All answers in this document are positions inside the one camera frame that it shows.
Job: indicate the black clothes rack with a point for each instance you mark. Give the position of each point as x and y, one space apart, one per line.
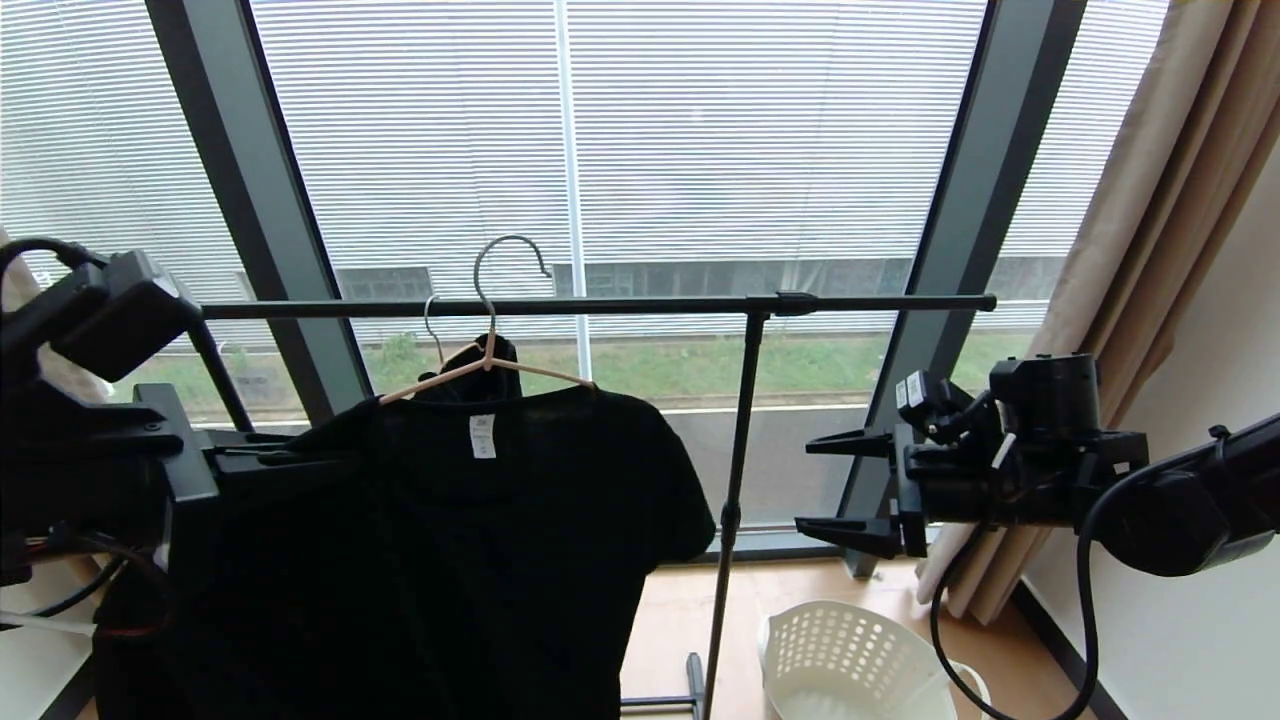
650 304

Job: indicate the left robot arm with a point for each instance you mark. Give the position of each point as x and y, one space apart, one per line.
60 470

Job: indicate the white laundry basket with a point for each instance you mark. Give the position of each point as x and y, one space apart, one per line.
850 660

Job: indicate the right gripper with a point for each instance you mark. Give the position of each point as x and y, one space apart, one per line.
960 490

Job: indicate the pink clothes hanger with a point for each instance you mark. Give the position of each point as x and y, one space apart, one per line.
487 350
432 330

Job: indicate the beige curtain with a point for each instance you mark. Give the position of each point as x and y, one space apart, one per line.
1150 200
80 378

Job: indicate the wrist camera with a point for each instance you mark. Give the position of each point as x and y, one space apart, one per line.
120 310
930 400

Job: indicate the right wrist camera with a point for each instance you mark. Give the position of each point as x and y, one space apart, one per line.
930 400

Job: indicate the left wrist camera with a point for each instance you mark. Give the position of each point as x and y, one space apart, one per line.
120 310

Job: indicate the black garment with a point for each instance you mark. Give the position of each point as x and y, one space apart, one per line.
500 360
450 560

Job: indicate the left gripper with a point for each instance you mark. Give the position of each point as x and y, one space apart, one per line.
185 480

